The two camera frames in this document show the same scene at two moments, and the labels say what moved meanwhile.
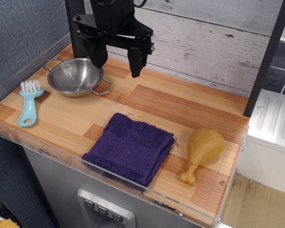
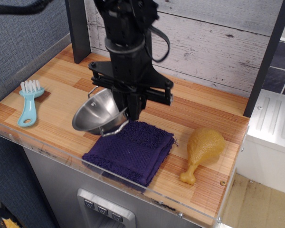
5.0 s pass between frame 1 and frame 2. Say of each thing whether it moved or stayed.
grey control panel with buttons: stayed
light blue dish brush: stayed
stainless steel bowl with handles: moved
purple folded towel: stayed
